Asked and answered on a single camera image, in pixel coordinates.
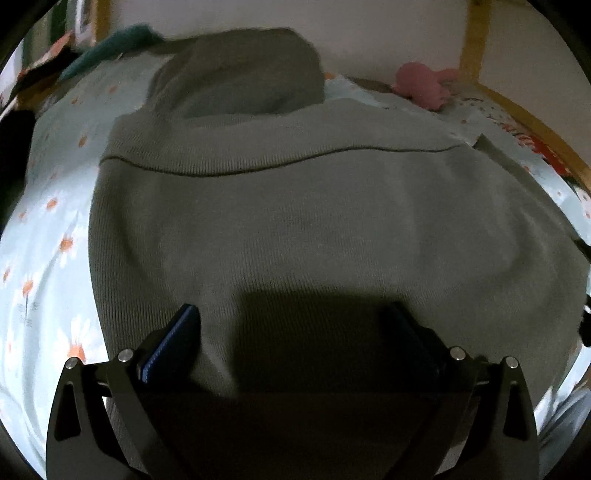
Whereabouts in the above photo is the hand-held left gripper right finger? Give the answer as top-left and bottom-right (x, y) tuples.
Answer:
(379, 302), (540, 480)

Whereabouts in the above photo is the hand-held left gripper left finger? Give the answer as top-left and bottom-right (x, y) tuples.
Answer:
(45, 304), (201, 480)

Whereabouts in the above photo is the grey knit sweater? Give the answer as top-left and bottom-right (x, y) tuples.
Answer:
(88, 27), (589, 480)

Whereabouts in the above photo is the light blue floral bed sheet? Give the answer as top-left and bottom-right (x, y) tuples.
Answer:
(0, 60), (591, 476)

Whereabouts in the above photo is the red printed cloth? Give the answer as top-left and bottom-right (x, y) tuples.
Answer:
(443, 95), (591, 217)

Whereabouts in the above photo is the pink plush toy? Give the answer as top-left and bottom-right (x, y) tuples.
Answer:
(392, 62), (462, 112)

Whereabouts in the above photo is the wooden bed frame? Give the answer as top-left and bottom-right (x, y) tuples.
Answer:
(462, 0), (591, 190)

